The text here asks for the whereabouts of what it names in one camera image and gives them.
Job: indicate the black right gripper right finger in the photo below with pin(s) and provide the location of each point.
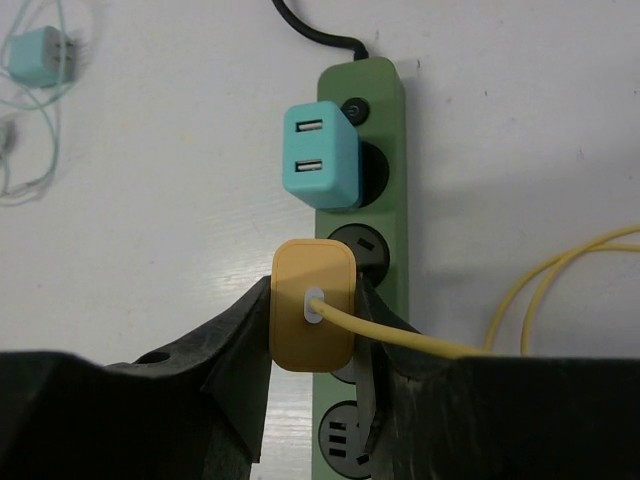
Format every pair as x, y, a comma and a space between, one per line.
496, 417

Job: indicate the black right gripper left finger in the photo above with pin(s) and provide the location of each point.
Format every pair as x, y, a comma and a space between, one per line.
192, 409

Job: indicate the yellow charger plug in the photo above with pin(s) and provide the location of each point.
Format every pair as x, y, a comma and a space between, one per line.
309, 279

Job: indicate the teal dual usb charger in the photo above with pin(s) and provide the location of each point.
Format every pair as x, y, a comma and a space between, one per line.
321, 160

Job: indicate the green power strip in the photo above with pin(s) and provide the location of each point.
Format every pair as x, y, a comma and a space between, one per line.
372, 96

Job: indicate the teal charger plug with cable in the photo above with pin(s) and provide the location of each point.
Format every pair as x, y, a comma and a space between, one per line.
40, 59

